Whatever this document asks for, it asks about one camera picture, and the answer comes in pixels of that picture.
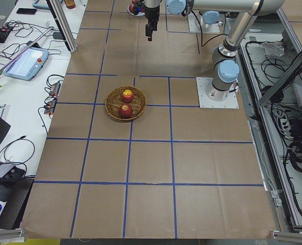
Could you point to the red apple in basket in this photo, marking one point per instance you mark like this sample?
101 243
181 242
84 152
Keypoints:
125 111

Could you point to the red apple with yellow top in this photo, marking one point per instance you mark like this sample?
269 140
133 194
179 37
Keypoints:
127 96

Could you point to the green handled reacher stick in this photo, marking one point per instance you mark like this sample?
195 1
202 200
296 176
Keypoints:
24 50

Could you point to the red apple on plate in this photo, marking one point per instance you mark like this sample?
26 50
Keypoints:
133 10

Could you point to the brown paper table cover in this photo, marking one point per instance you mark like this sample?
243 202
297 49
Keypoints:
177 171

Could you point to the aluminium frame post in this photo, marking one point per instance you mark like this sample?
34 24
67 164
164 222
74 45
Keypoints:
62 24

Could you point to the light blue plate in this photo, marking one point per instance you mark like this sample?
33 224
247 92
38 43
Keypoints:
139 14

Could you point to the woven wicker basket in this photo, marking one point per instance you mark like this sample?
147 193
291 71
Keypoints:
113 102

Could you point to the blue teach pendant tablet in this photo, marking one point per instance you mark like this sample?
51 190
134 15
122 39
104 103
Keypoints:
28 64

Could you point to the black smartphone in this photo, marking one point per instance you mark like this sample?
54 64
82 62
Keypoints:
26 11

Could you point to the white power strip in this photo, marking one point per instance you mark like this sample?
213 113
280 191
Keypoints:
284 126

